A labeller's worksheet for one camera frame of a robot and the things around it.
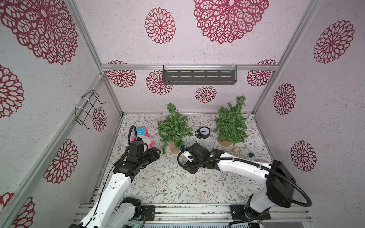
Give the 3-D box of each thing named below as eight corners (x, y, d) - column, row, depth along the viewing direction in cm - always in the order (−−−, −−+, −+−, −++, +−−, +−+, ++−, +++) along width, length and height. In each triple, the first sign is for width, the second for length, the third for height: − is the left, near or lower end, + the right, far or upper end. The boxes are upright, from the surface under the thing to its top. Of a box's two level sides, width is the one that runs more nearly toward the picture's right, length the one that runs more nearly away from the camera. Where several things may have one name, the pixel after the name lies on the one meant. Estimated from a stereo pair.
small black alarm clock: (195, 138, 107) (195, 135, 104) (194, 129, 112) (195, 126, 110) (210, 138, 107) (211, 135, 104) (209, 129, 112) (209, 126, 110)
